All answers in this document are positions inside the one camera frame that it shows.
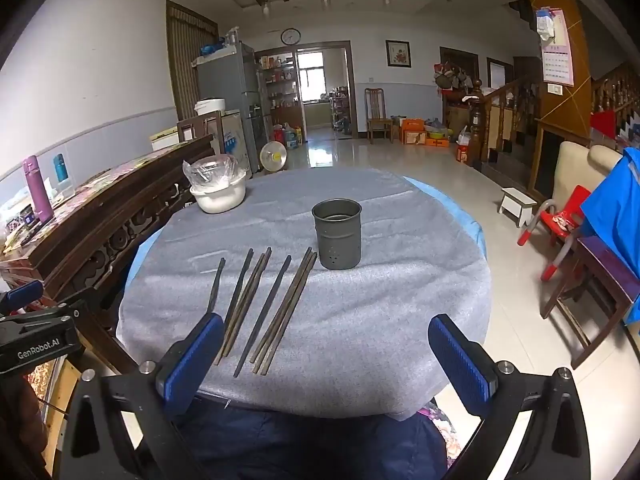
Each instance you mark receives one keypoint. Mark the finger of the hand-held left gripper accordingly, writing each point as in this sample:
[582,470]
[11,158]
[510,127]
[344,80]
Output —
[20,294]
[70,308]

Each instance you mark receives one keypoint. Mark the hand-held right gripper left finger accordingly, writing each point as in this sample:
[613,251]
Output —
[192,355]

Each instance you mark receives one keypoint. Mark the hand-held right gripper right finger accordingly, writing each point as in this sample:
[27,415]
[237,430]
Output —
[460,360]

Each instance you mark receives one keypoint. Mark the grey metal utensil holder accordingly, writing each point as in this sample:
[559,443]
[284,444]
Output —
[337,240]

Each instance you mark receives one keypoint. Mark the person's left forearm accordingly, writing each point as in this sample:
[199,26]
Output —
[20,430]

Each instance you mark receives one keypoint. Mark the carved dark wooden sideboard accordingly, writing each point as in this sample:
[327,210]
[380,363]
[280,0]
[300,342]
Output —
[100,240]

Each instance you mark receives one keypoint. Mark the purple thermos bottle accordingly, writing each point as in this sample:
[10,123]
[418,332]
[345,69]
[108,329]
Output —
[39,195]

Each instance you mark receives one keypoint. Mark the grey tablecloth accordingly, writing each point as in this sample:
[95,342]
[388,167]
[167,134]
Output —
[350,320]

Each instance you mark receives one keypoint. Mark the teal bottle box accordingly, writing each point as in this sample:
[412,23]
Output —
[61,167]

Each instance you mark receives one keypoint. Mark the blue tablecloth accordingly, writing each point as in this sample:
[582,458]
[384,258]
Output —
[470,225]

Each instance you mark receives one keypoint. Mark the person's dark blue trousers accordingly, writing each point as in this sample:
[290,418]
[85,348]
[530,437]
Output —
[300,445]

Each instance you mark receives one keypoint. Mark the white plastic basin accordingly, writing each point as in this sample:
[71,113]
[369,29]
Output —
[220,200]

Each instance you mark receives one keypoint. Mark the small white stool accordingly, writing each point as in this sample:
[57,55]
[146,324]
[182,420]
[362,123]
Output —
[517,202]

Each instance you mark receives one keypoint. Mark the red plastic child's chair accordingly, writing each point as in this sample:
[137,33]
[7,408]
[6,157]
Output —
[560,220]

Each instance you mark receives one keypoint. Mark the clear plastic bag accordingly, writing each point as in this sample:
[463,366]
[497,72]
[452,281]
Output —
[210,172]

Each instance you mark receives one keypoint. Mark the small round fan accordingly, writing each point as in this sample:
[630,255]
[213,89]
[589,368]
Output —
[274,156]

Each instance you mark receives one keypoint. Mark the blue cloth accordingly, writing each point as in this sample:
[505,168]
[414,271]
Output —
[615,210]

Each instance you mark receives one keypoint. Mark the white chest freezer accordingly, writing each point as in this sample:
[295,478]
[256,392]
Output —
[232,140]

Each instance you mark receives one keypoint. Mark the flat orange box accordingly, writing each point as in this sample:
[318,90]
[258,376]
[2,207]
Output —
[438,142]

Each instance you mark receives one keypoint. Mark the beige armchair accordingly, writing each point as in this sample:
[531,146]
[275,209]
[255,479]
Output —
[575,170]

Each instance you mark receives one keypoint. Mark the orange cardboard box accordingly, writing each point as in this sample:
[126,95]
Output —
[414,132]

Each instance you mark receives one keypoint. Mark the red water jug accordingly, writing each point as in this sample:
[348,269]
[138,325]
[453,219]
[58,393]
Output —
[279,137]

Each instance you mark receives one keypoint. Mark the blue water jug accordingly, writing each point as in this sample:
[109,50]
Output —
[292,139]

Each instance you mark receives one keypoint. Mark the white rice cooker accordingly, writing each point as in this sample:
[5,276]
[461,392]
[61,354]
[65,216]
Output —
[209,109]

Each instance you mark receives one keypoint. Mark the brown wooden chair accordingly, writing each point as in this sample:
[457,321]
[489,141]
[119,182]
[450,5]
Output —
[377,122]

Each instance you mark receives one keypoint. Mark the wooden staircase railing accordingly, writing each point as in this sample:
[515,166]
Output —
[500,110]

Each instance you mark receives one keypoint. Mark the brown door curtain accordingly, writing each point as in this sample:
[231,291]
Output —
[190,60]

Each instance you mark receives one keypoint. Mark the grey refrigerator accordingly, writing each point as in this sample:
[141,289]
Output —
[230,80]

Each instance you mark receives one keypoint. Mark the shelf with goods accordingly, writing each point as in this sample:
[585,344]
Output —
[280,85]

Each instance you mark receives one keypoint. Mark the framed wall picture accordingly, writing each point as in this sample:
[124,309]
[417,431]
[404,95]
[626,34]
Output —
[398,54]

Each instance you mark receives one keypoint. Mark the wall calendar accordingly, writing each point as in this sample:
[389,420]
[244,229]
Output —
[559,55]

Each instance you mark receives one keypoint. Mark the round wall clock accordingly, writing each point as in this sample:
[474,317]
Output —
[290,36]

